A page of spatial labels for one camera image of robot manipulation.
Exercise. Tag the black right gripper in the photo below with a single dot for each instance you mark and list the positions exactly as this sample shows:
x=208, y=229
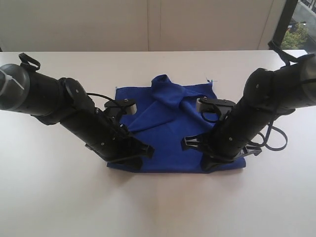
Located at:
x=224, y=142

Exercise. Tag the blue terry towel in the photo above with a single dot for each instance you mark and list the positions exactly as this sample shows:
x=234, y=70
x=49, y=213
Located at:
x=166, y=113

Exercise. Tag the green tree outside window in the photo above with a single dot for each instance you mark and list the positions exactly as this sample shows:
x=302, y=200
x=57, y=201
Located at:
x=295, y=37

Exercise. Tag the black window frame post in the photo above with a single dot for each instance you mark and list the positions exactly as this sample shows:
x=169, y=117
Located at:
x=284, y=21

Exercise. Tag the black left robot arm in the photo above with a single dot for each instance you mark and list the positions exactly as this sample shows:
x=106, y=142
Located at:
x=24, y=90

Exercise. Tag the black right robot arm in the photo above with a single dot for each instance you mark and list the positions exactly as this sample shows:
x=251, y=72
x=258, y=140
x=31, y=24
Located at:
x=271, y=94

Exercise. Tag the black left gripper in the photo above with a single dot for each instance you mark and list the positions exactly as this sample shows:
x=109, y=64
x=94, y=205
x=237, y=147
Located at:
x=113, y=143

